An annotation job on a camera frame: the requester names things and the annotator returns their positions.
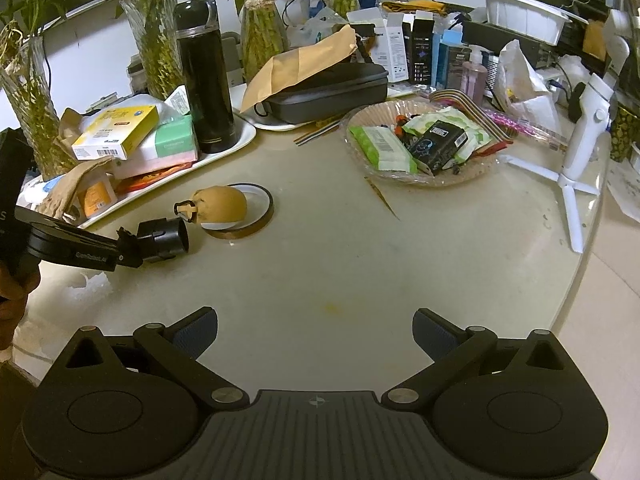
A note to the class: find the round woven basket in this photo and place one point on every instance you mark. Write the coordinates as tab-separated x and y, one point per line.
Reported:
370	115

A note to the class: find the person's left hand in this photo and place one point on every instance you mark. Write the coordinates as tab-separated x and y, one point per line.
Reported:
15	292

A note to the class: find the black flat electronics box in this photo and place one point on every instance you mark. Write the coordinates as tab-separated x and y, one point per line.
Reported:
475	35

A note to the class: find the blue carton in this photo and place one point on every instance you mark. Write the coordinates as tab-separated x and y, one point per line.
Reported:
450	60

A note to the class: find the brown paper envelope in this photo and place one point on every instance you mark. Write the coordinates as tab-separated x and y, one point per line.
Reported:
295	70

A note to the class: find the black cylindrical adapter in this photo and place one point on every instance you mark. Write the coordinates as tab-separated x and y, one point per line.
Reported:
165	240

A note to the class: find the white plastic bowl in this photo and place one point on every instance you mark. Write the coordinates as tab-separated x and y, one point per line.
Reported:
522	17

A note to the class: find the yellow cloth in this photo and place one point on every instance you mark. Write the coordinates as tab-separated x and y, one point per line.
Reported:
415	6

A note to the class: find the tall black carton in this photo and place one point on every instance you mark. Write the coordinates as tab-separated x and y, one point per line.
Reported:
422	52

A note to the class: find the glass vase with bamboo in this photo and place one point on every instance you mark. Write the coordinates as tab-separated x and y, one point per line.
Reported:
262	45
35	110
155	50

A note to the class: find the black thermos bottle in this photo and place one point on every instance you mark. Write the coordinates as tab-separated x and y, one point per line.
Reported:
207	90

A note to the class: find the dark patterned jar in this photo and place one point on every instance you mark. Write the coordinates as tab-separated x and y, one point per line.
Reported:
627	132

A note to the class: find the pair of chopsticks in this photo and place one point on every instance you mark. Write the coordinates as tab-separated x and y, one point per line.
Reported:
317	132

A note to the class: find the white plastic bag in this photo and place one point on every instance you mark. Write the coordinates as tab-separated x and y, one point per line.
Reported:
522	95

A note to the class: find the white plate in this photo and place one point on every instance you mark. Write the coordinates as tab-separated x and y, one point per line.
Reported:
250	117

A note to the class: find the white bag with blue print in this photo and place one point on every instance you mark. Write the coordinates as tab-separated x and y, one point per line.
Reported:
320	30

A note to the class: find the black printed box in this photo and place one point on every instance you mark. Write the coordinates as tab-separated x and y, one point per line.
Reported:
440	147

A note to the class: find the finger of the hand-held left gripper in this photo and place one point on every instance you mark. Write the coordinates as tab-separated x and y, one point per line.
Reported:
131	250

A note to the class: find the white tray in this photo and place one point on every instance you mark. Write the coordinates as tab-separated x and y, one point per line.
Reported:
235	137

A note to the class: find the orange packet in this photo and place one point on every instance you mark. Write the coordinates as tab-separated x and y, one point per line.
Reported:
97	195

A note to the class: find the red flat packet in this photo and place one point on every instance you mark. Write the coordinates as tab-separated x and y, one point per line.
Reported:
150	180

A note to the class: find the amber tape roll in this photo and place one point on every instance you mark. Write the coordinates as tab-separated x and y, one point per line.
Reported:
257	210

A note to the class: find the grey hard case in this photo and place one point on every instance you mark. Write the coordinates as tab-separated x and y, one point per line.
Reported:
330	95

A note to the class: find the yellow cardboard box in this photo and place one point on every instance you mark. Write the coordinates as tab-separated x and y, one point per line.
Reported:
117	130

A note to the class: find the pink striped wrapper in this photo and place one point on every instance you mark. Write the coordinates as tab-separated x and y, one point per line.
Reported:
525	127

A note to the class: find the pink pump bottle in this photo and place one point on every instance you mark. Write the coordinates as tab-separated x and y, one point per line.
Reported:
472	80

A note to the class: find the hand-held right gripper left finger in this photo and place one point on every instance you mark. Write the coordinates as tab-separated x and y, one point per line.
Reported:
192	335

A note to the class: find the white paper sheet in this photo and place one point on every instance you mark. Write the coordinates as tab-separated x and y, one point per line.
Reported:
625	190

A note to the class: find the thin wooden stick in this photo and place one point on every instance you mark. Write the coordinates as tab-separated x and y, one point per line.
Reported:
382	199

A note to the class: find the white gimbal tripod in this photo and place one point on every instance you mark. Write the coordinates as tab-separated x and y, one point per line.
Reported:
585	125

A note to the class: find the white and green wipes pack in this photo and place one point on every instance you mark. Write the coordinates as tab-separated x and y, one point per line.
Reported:
472	132

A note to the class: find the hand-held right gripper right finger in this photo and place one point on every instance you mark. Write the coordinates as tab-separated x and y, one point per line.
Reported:
436	335

